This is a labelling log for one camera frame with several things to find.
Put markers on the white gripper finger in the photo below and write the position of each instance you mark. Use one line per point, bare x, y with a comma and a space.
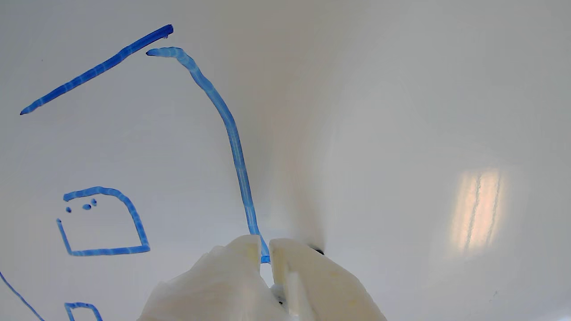
214, 290
325, 294

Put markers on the large white whiteboard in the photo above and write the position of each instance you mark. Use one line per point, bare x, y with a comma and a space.
401, 89

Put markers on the blue whiteboard marker pen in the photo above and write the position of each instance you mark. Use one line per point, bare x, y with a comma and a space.
277, 294

